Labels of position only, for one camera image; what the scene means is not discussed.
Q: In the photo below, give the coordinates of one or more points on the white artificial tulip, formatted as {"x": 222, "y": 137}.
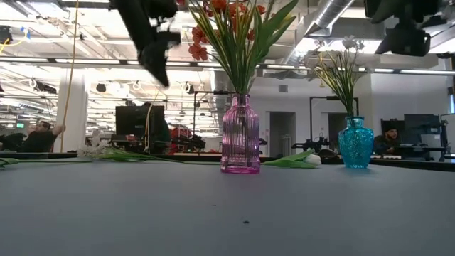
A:
{"x": 295, "y": 163}
{"x": 135, "y": 155}

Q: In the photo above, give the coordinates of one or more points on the dark background monitor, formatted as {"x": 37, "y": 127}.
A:
{"x": 421, "y": 122}

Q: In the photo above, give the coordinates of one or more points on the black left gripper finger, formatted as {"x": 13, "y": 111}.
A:
{"x": 158, "y": 67}

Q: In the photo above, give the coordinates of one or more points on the white artificial flower bunch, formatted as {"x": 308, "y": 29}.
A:
{"x": 343, "y": 81}

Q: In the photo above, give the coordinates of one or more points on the black aluminium table frame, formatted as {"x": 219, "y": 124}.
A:
{"x": 409, "y": 164}

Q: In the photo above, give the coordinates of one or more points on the black computer monitor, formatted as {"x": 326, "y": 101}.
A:
{"x": 133, "y": 120}

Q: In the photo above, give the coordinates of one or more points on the background black robot arm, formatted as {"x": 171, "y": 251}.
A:
{"x": 309, "y": 144}

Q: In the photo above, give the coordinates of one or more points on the pink ribbed glass vase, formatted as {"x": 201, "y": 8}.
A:
{"x": 240, "y": 142}

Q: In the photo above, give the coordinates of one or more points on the red artificial flower bunch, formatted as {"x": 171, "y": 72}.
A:
{"x": 231, "y": 53}

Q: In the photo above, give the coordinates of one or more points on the blue textured glass vase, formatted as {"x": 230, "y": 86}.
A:
{"x": 356, "y": 145}

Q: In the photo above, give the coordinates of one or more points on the long ceiling light strip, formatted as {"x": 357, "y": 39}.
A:
{"x": 89, "y": 61}

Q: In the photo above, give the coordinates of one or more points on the green exit sign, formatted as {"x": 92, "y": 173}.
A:
{"x": 20, "y": 125}

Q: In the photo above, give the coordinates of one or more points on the red background chair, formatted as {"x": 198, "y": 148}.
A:
{"x": 179, "y": 134}

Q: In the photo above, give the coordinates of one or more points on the white building column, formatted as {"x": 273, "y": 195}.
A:
{"x": 73, "y": 113}

